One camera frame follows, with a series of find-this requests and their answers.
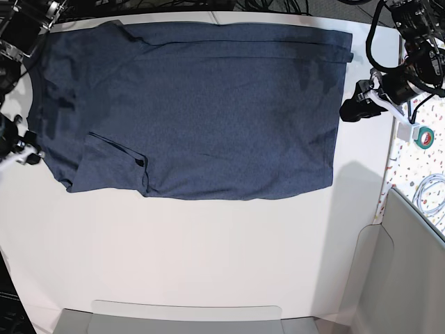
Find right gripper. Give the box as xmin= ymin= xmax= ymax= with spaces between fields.
xmin=1 ymin=114 xmax=45 ymax=170

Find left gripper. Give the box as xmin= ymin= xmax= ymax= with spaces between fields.
xmin=339 ymin=69 xmax=423 ymax=122

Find dark blue t-shirt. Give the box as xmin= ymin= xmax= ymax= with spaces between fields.
xmin=28 ymin=22 xmax=353 ymax=200

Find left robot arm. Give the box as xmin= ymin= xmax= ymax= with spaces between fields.
xmin=340 ymin=1 xmax=444 ymax=122

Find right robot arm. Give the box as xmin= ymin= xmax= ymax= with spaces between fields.
xmin=1 ymin=1 xmax=67 ymax=170

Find green tape roll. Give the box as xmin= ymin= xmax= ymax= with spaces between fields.
xmin=414 ymin=127 xmax=435 ymax=150

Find terrazzo patterned side table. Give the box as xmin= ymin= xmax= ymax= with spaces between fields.
xmin=374 ymin=93 xmax=444 ymax=233

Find grey chair bottom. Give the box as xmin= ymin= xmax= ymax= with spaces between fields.
xmin=54 ymin=300 xmax=318 ymax=333

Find grey chair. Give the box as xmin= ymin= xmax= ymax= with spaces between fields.
xmin=339 ymin=189 xmax=444 ymax=333
xmin=54 ymin=300 xmax=318 ymax=333

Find grey chair right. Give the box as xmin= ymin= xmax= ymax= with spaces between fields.
xmin=339 ymin=189 xmax=444 ymax=333

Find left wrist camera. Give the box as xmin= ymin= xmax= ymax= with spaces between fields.
xmin=396 ymin=122 xmax=421 ymax=142

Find coiled white cable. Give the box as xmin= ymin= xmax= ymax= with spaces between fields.
xmin=411 ymin=173 xmax=445 ymax=218

